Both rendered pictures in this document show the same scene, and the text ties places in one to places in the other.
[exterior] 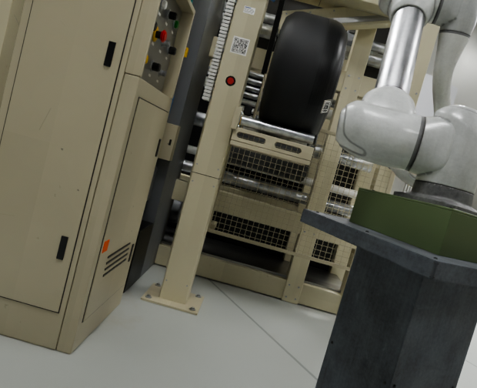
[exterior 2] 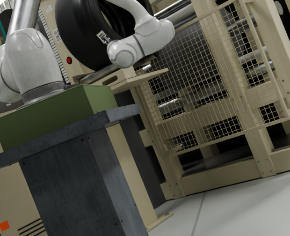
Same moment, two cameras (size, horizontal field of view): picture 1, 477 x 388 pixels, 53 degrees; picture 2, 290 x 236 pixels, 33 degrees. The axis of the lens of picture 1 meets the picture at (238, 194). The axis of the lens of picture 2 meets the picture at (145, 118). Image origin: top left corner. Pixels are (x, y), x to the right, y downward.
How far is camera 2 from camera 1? 1.86 m
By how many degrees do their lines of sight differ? 39
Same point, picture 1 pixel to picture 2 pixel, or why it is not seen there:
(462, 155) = (14, 70)
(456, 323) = (77, 179)
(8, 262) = not seen: outside the picture
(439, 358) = (83, 210)
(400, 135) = not seen: outside the picture
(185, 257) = not seen: hidden behind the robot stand
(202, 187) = not seen: hidden behind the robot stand
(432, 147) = (6, 76)
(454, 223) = not seen: outside the picture
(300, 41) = (59, 11)
